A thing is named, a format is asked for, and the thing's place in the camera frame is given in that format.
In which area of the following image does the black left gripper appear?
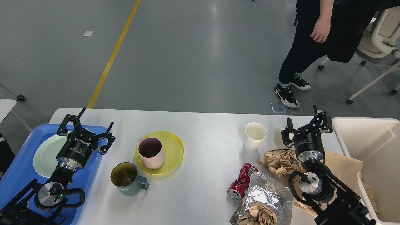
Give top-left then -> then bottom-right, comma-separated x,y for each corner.
56,107 -> 116,171

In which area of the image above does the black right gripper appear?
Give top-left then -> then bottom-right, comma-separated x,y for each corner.
281,105 -> 333,162

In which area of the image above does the teal mug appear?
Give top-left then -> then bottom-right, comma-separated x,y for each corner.
110,162 -> 149,196

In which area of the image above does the pink ribbed mug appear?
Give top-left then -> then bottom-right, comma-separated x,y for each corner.
138,137 -> 165,169

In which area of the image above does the yellow plastic plate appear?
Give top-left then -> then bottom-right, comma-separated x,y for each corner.
134,131 -> 184,175

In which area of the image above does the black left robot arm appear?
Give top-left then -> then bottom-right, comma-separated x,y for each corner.
1,108 -> 115,225

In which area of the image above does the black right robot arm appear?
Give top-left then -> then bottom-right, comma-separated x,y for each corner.
281,105 -> 376,225

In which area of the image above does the crumpled brown paper ball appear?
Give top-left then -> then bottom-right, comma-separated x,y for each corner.
258,149 -> 306,177

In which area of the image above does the light green plate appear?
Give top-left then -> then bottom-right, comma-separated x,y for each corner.
33,134 -> 67,178

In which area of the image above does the white paper cup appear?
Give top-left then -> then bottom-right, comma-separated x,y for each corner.
244,122 -> 268,150

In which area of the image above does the flat brown paper bag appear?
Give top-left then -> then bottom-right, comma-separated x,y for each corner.
278,150 -> 379,217

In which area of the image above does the blue plastic tray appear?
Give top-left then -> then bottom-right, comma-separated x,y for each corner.
0,124 -> 107,225

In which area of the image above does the white plastic bin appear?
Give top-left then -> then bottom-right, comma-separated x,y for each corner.
332,117 -> 400,225

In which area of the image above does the silver foil bag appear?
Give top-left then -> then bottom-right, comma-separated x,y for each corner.
229,172 -> 294,225

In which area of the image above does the white side table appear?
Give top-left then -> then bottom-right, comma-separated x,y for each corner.
0,98 -> 32,132

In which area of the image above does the crushed red soda can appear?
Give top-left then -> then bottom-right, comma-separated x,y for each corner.
227,163 -> 258,201

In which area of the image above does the crumpled brown paper in bag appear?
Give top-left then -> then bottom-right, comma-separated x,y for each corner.
238,201 -> 278,225

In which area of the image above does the person in black clothes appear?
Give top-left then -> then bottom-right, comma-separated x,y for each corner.
274,0 -> 400,108

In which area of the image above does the white office chair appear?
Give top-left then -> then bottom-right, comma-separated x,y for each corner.
318,6 -> 400,105

